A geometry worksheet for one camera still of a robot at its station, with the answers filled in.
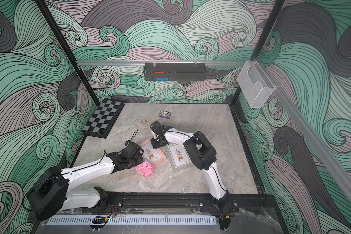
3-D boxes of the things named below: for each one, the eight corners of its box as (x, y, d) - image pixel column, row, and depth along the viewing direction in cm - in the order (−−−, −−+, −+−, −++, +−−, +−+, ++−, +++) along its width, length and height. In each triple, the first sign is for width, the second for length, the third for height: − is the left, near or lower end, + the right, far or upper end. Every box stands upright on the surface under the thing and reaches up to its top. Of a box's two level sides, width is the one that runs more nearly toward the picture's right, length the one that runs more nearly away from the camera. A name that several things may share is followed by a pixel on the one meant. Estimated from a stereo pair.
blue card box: (158, 117, 114) (158, 115, 113) (160, 111, 118) (160, 109, 116) (170, 119, 113) (170, 117, 111) (172, 114, 116) (172, 112, 115)
